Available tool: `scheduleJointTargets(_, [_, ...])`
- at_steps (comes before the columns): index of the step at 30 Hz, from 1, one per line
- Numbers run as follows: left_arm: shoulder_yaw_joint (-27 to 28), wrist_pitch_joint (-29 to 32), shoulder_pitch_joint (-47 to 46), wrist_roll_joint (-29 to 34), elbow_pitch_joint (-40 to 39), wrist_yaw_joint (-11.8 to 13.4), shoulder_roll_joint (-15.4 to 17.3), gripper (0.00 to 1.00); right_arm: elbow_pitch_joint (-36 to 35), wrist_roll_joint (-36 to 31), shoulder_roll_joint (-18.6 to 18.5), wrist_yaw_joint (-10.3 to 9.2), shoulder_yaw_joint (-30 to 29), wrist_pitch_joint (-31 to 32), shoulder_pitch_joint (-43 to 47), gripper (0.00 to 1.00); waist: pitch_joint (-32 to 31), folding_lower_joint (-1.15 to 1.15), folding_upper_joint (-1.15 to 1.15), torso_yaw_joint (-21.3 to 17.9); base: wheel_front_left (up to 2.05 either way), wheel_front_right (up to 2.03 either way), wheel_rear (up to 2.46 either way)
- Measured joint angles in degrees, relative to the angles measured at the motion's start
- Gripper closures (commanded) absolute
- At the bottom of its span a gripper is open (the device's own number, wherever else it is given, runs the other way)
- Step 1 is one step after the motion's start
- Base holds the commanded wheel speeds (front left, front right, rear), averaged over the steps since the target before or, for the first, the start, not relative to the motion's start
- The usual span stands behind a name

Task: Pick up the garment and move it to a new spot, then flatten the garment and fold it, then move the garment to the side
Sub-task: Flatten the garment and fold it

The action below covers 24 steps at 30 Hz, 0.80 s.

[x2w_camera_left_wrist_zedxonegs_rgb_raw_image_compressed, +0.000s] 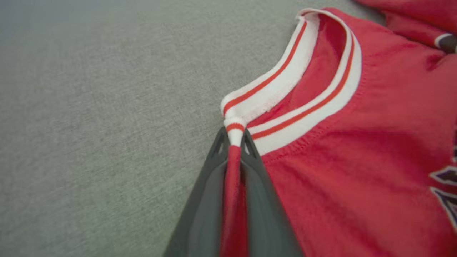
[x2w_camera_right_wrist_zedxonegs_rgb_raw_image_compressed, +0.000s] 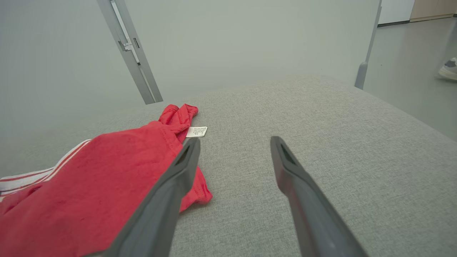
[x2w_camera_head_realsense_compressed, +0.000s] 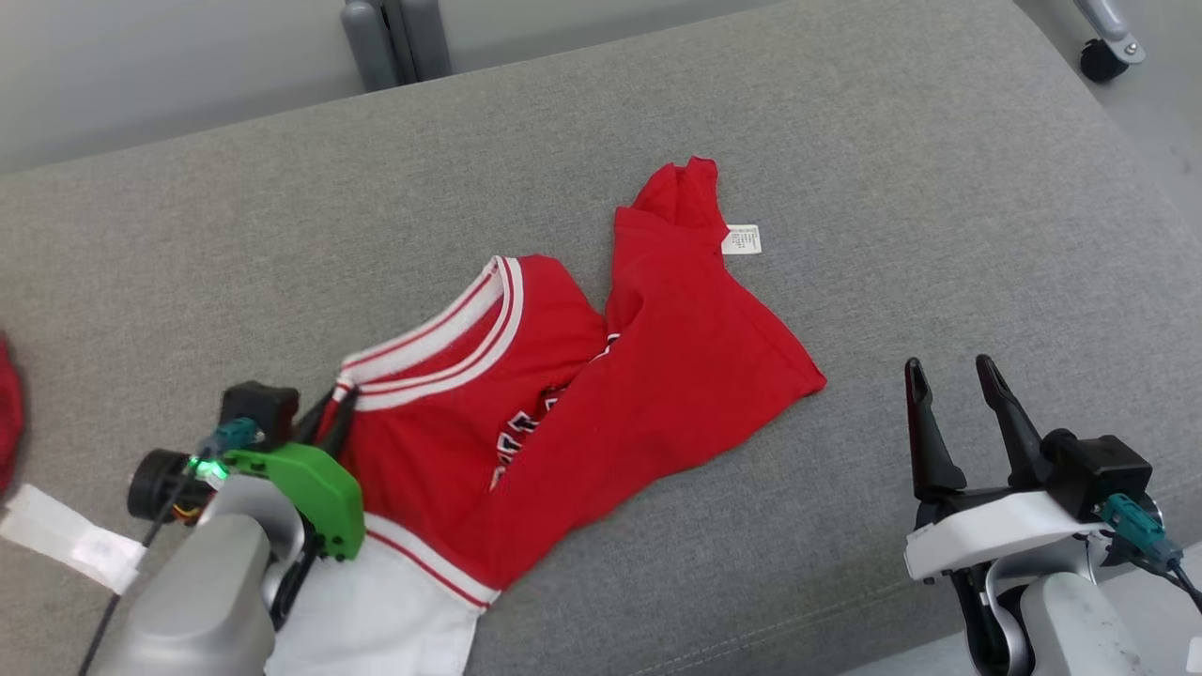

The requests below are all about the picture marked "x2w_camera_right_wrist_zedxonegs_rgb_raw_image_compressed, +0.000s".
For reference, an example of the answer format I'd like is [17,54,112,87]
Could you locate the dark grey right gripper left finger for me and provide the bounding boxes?
[104,137,201,257]

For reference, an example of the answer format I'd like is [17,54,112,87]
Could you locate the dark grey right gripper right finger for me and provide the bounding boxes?
[270,136,368,257]

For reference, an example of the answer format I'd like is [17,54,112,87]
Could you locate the red jersey thin white stripes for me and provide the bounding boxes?
[0,104,214,257]

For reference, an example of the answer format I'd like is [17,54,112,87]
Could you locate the white grey sneaker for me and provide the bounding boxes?
[438,58,457,81]

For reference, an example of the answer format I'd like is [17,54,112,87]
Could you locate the light wood cabinet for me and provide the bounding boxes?
[410,0,457,22]

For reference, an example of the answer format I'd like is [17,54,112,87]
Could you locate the grey partition post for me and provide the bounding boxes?
[96,0,164,105]
[355,0,382,90]

